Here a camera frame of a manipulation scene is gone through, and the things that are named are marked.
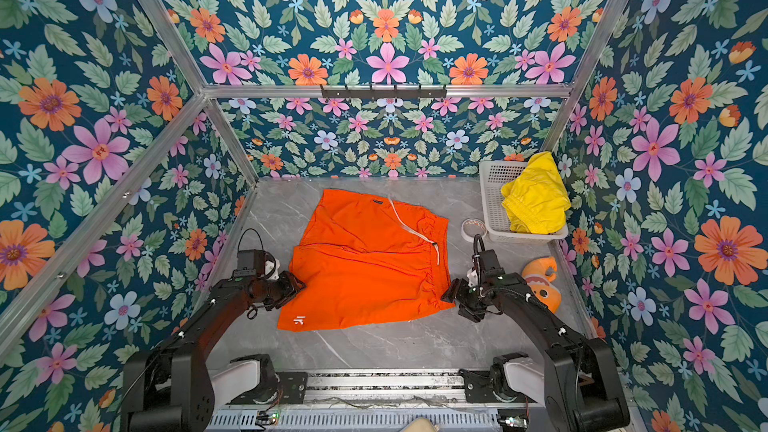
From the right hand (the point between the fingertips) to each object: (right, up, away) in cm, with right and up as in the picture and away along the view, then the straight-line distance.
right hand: (448, 301), depth 84 cm
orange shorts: (-25, +9, +12) cm, 29 cm away
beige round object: (-9, -21, -19) cm, 30 cm away
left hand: (-42, +6, +1) cm, 42 cm away
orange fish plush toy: (+29, +7, +6) cm, 30 cm away
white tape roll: (+10, +16, +17) cm, 26 cm away
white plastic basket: (+20, +21, +22) cm, 37 cm away
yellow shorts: (+32, +29, +14) cm, 45 cm away
